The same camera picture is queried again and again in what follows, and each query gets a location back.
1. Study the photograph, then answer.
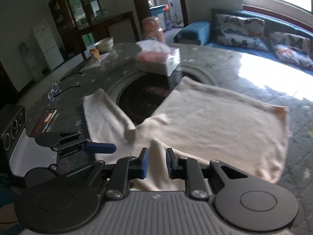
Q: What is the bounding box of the cream white garment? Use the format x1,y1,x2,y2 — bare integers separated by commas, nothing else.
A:
83,77,289,191

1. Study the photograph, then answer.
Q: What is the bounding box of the smartphone on table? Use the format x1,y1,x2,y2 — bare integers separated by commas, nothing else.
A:
29,109,57,138

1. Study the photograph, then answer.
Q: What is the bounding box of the black round induction cooktop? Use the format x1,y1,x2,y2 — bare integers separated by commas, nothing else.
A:
117,70,188,125

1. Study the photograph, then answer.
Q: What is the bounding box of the white ceramic bowl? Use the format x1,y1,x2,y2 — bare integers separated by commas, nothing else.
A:
94,37,113,54

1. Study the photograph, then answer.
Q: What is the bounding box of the pink white tissue box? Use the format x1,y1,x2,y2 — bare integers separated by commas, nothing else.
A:
134,39,181,77

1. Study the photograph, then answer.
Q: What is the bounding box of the white refrigerator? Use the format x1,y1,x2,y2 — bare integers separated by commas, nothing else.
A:
33,20,64,72

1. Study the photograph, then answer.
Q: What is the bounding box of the dark wooden cabinet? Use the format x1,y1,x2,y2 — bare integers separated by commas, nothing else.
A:
48,0,141,60

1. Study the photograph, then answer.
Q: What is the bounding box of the blue sofa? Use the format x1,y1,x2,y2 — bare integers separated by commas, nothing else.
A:
174,9,312,75

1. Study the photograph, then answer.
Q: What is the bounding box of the left butterfly pillow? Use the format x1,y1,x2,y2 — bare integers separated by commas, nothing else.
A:
214,14,268,52

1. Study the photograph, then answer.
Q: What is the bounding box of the butterfly pillow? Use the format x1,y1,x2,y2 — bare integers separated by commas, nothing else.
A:
214,14,268,52
268,32,312,71

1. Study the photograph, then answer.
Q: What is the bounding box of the right butterfly pillow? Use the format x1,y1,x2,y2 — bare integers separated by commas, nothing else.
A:
268,32,312,71

